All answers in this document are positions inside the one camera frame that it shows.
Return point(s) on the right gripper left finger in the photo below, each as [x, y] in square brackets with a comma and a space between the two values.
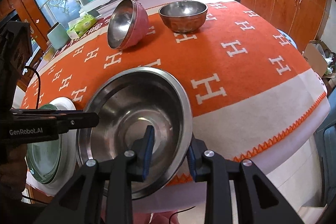
[102, 185]

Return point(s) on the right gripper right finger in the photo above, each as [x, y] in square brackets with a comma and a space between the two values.
[258, 200]

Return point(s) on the large white metal plate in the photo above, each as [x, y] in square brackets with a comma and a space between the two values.
[65, 170]

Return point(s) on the green ceramic plate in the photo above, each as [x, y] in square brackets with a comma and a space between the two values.
[43, 159]

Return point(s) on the large steel bowl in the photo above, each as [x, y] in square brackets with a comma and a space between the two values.
[126, 104]

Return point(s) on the medium steel bowl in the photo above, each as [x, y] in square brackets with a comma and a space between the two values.
[128, 25]

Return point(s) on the small steel bowl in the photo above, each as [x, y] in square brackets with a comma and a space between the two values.
[183, 16]

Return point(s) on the person's left hand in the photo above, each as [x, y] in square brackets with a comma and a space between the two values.
[14, 173]

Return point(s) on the yellow round tin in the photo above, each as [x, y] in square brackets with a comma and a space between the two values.
[49, 54]

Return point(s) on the mint green canister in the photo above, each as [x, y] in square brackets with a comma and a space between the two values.
[58, 36]

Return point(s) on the orange H-pattern blanket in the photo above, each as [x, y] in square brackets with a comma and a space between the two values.
[251, 92]

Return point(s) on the green tissue pack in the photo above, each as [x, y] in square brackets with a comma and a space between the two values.
[78, 27]

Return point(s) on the cardboard box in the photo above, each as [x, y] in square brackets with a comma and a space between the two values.
[319, 56]

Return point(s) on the blue plastic stool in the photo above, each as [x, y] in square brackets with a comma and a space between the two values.
[288, 38]

